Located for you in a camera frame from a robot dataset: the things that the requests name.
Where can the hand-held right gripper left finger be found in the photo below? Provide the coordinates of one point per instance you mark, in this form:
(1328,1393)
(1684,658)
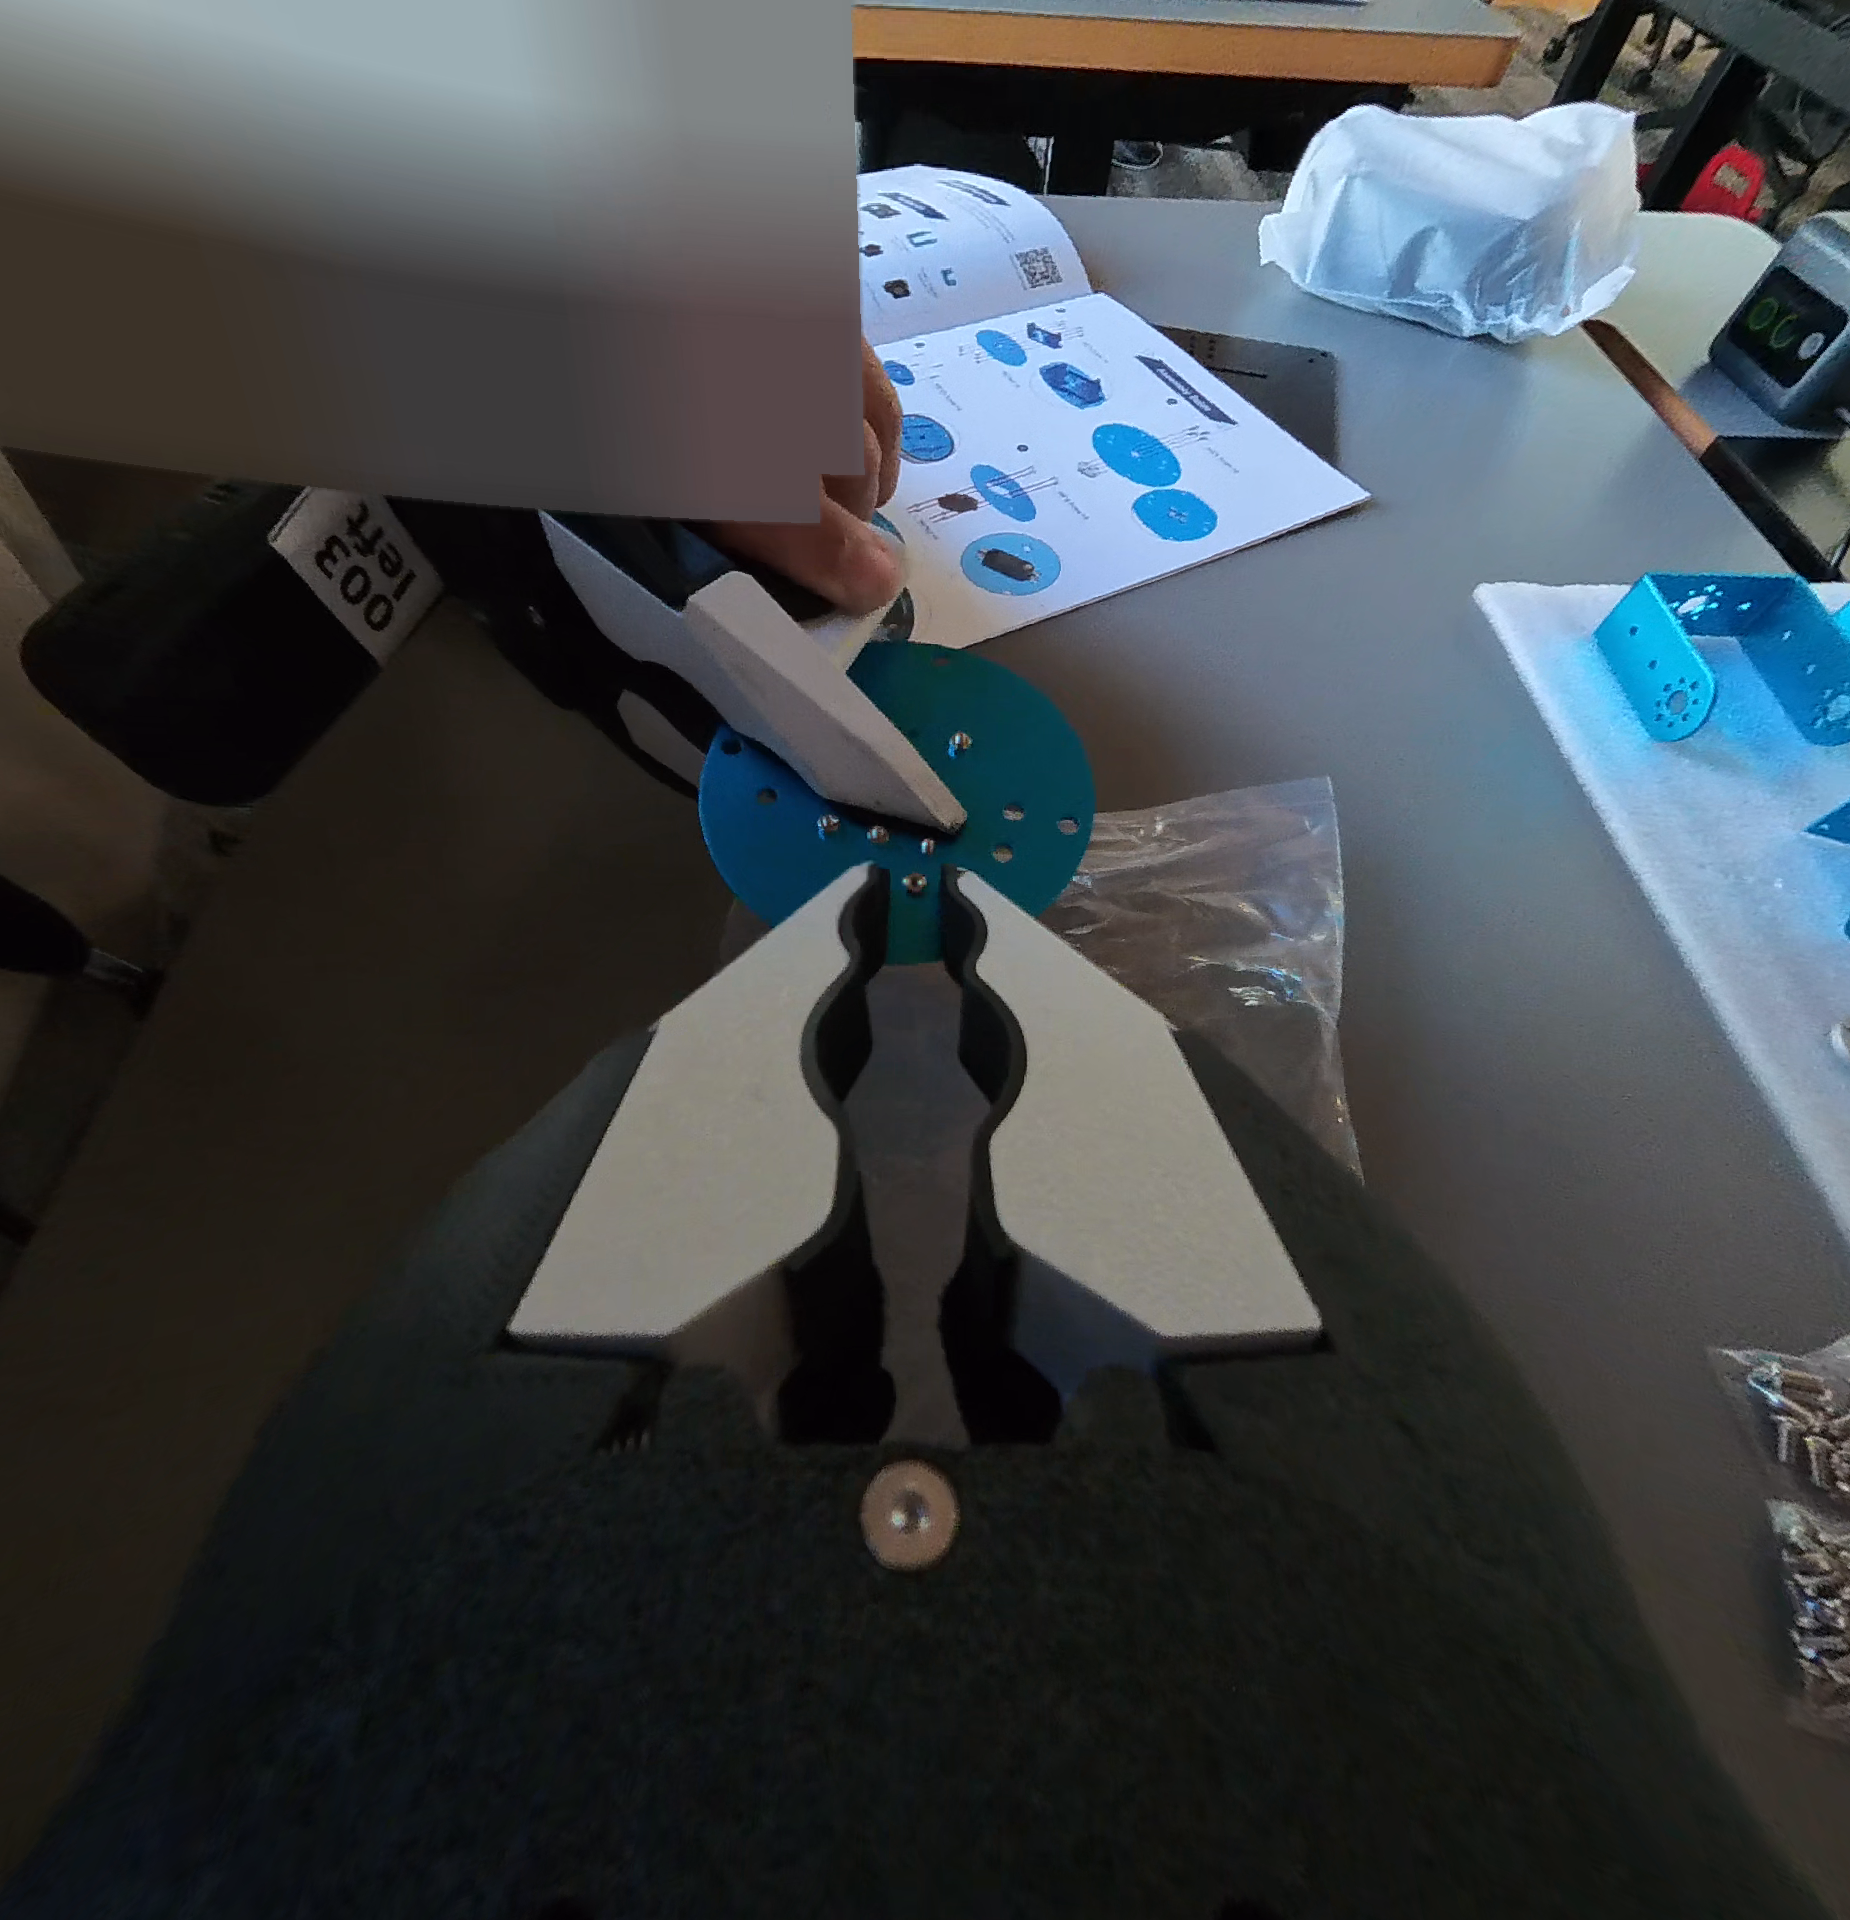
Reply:
(684,1185)

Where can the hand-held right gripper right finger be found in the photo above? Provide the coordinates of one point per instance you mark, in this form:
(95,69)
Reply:
(1150,1185)

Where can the white foam sheet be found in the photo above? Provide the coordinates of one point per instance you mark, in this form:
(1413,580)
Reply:
(1690,841)

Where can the person's left hand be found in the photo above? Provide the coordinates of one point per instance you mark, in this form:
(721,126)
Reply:
(836,561)

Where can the wooden edged desk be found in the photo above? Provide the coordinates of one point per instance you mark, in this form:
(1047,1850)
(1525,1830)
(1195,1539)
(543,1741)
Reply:
(1164,39)

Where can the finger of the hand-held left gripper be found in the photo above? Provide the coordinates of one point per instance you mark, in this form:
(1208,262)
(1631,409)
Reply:
(664,700)
(805,703)

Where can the clear plastic bag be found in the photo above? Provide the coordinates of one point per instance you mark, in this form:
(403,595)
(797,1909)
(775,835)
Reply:
(1211,902)

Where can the grey device with green display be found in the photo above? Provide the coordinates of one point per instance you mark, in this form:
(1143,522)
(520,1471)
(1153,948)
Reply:
(1797,315)

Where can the pile of screw bags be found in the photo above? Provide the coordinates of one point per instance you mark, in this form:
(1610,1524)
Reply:
(1826,1501)

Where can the white instruction booklet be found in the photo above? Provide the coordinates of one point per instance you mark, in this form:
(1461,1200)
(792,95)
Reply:
(1240,511)

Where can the blue round metal plate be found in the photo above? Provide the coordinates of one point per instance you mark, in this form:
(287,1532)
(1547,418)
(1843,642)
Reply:
(1014,718)

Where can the white plastic wrapped bundle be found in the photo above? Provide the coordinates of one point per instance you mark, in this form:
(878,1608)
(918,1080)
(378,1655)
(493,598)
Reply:
(1467,210)

